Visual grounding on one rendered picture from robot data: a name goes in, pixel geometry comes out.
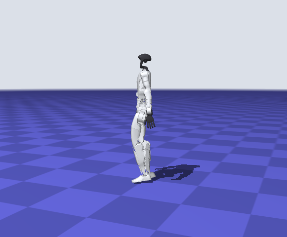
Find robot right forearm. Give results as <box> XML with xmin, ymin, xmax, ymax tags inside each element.
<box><xmin>136</xmin><ymin>98</ymin><xmax>143</xmax><ymax>110</ymax></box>

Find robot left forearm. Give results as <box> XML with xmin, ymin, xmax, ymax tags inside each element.
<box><xmin>144</xmin><ymin>90</ymin><xmax>152</xmax><ymax>114</ymax></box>

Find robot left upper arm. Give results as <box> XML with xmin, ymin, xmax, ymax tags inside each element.
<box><xmin>140</xmin><ymin>72</ymin><xmax>151</xmax><ymax>96</ymax></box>

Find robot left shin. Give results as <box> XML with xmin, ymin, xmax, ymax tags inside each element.
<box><xmin>133</xmin><ymin>144</ymin><xmax>146</xmax><ymax>177</ymax></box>

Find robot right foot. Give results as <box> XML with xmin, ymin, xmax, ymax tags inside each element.
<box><xmin>149</xmin><ymin>172</ymin><xmax>156</xmax><ymax>178</ymax></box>

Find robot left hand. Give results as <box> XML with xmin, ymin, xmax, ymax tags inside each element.
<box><xmin>144</xmin><ymin>109</ymin><xmax>155</xmax><ymax>129</ymax></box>

